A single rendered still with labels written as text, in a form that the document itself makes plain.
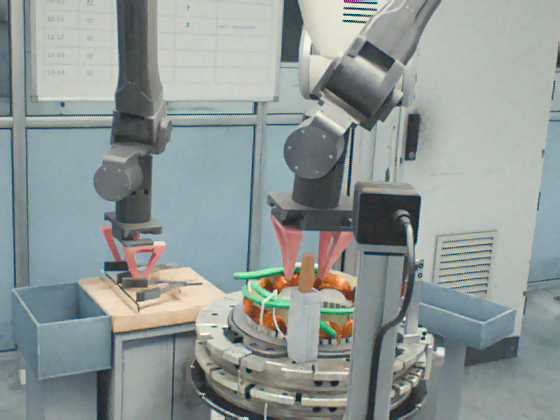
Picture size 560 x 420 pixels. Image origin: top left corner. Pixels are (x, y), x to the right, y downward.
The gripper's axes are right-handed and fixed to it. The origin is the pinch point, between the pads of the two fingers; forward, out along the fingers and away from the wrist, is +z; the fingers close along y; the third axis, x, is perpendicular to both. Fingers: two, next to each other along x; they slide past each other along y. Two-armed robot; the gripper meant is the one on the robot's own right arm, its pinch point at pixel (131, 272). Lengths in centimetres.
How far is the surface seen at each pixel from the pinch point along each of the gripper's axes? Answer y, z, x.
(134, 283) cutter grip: 6.0, -0.4, -1.7
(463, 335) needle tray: 33, 4, 42
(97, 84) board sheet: -187, -6, 54
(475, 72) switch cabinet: -132, -19, 193
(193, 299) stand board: 10.4, 1.7, 6.4
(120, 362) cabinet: 13.4, 8.9, -6.4
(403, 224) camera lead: 80, -32, -10
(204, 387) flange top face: 31.1, 5.6, -0.9
